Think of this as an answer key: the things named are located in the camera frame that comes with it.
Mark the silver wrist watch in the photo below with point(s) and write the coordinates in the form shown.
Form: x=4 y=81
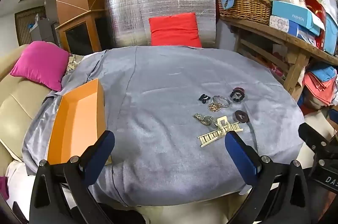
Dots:
x=202 y=118

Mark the wooden bench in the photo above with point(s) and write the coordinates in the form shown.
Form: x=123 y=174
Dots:
x=264 y=30

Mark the beige leather sofa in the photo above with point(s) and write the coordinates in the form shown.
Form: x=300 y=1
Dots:
x=18 y=108

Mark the gold brooch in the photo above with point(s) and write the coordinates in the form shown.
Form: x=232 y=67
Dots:
x=213 y=107

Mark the patterned beige cloth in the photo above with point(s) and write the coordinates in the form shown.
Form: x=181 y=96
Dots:
x=72 y=63

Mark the white floral box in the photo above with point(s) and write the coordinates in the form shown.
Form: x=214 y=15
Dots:
x=281 y=24

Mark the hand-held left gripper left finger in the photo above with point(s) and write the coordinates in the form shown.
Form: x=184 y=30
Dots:
x=101 y=150

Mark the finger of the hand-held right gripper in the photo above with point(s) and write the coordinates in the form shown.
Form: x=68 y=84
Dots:
x=314 y=138

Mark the red pillow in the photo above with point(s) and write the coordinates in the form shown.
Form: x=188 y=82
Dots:
x=174 y=28

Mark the blue shoe box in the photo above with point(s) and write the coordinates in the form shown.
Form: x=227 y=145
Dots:
x=293 y=13

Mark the grey blanket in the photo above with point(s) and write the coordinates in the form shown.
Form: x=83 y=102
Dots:
x=158 y=81

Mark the stack of folded cloths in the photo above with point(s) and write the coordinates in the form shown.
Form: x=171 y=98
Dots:
x=319 y=86

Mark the black scrunchie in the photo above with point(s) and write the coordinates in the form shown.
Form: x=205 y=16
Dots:
x=232 y=96

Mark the pink pillow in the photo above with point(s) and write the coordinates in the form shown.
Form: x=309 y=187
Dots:
x=39 y=63

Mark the wicker basket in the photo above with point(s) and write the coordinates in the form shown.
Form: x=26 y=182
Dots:
x=245 y=7

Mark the cream hair claw clip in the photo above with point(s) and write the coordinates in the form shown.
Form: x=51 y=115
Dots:
x=211 y=137

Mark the silver foil mat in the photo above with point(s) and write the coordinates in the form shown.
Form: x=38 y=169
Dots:
x=126 y=15

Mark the metal bangle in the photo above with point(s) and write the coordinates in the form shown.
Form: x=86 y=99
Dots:
x=224 y=105

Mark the orange cardboard box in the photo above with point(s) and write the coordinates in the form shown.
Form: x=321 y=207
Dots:
x=76 y=118

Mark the black hair clip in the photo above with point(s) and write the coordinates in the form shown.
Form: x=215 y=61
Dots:
x=203 y=98

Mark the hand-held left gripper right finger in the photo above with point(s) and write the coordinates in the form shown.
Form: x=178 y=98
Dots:
x=239 y=155

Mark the magenta cloth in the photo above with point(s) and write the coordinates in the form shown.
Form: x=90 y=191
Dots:
x=3 y=187

